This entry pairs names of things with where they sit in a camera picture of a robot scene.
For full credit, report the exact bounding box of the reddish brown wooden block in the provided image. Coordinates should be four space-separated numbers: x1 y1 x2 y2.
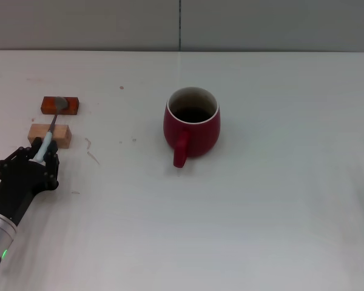
41 96 81 116

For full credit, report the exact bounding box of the red ceramic cup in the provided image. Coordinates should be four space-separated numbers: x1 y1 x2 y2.
163 86 222 169

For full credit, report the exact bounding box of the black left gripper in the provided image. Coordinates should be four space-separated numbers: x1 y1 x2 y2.
0 137 61 227

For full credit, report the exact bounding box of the blue handled metal spoon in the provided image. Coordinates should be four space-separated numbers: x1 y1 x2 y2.
33 96 70 163

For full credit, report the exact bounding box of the light wooden block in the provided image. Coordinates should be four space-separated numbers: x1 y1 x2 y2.
27 123 72 149

